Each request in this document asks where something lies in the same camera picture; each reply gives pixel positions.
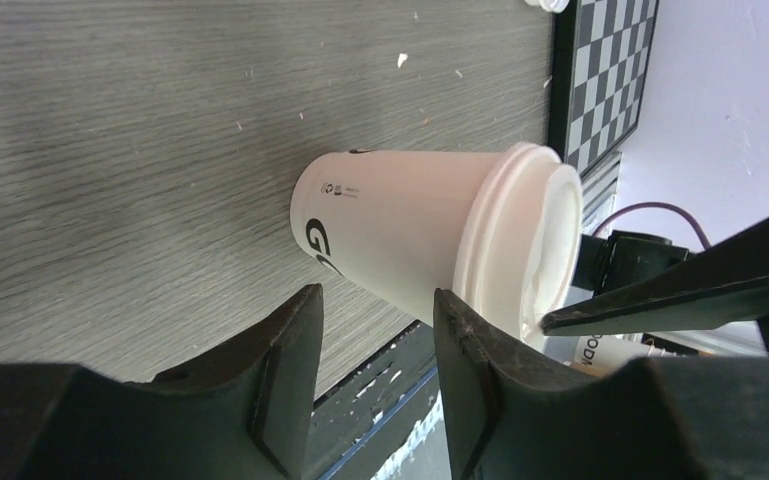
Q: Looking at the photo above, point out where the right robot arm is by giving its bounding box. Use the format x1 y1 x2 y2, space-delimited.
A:
540 218 769 350

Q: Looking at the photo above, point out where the paper cup outside enclosure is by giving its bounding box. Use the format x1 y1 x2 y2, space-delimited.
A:
570 335 674 373

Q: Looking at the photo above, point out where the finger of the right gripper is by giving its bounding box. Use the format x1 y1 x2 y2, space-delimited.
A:
540 218 769 336

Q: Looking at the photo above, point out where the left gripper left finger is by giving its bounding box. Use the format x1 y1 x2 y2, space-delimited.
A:
0 284 324 479

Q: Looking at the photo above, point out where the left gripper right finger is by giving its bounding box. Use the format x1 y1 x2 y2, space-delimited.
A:
433 290 769 479

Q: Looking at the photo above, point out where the black white checkerboard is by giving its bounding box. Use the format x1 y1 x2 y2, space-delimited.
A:
546 0 660 175

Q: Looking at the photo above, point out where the white plastic lid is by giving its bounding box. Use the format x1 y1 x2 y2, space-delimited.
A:
452 142 584 351
525 0 570 14

